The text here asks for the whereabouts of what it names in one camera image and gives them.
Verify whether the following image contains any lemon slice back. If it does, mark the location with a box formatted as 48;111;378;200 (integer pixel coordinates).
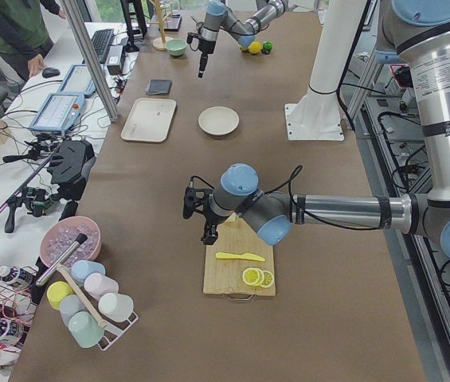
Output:
259;270;275;289

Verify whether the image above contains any mint green bowl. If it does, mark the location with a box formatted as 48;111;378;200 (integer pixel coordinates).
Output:
165;38;188;57

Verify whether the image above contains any yellow lemon near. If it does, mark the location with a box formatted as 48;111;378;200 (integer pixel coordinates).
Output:
248;41;263;55

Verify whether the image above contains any far teach pendant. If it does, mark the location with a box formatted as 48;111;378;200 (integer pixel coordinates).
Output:
58;64;96;98

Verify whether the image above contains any black computer mouse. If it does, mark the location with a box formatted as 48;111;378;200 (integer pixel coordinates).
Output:
41;68;60;79

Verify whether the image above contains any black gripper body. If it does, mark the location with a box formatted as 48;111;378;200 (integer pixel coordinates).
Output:
203;206;229;236
200;38;216;55

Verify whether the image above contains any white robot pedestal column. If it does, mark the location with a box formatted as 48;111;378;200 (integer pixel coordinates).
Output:
285;0;369;141

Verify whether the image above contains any grey plastic cup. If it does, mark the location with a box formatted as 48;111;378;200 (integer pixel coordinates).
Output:
59;294;87;326

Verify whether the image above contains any bamboo cutting board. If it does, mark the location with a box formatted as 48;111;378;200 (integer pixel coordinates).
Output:
203;214;276;299

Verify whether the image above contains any pink plastic cup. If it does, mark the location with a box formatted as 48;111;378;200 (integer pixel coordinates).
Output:
84;272;119;301

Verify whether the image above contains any aluminium frame post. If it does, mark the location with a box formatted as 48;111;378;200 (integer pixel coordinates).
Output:
61;0;119;123

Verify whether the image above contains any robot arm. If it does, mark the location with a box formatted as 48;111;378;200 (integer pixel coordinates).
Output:
202;1;450;258
187;0;288;78

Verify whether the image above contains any bottle rack with bottles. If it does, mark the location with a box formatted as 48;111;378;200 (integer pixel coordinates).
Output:
0;266;36;353

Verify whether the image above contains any metal black-tipped tool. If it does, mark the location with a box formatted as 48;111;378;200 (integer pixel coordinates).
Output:
35;233;88;287

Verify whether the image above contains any light blue plastic cup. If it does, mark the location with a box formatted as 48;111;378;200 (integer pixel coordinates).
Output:
71;260;106;287

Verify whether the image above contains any white plastic cup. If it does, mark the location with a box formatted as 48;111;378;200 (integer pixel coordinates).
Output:
98;293;134;322

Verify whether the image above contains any wooden mug tree stand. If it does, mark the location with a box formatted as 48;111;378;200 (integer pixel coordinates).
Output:
149;0;173;51

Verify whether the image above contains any white wire cup rack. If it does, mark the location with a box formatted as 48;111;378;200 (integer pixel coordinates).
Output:
96;308;139;351

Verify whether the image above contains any cream round plate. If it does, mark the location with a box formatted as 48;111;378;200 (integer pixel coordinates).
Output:
198;106;240;136

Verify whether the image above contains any folded dark grey cloth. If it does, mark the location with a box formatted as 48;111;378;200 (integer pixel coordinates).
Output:
146;79;172;96

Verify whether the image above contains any teach pendant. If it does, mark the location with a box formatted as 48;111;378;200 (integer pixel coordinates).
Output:
29;92;85;135
58;64;96;98

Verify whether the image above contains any near teach pendant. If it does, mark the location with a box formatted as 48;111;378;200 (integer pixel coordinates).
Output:
29;92;85;135

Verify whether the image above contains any black keyboard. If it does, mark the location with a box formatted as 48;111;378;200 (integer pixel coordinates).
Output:
91;29;115;64

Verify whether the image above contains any person in green shirt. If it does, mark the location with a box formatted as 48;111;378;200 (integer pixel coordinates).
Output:
0;0;66;80

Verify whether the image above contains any wooden rack handle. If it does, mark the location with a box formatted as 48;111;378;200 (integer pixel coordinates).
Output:
57;265;107;329

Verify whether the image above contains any green lime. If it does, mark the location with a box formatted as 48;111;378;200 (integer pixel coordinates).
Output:
262;41;273;54

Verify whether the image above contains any yellow plastic cup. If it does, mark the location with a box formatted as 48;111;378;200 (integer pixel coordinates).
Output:
47;281;74;310

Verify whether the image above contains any mint green plastic cup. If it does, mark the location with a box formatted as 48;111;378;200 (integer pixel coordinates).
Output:
68;311;104;349

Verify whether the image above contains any yellow plastic knife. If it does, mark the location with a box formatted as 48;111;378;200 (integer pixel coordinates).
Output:
215;251;265;263

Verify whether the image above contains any cream rabbit tray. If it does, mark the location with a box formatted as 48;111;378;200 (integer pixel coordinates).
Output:
120;98;177;143

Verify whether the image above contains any pink bowl of ice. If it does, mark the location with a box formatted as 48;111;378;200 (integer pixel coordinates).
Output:
40;216;101;267

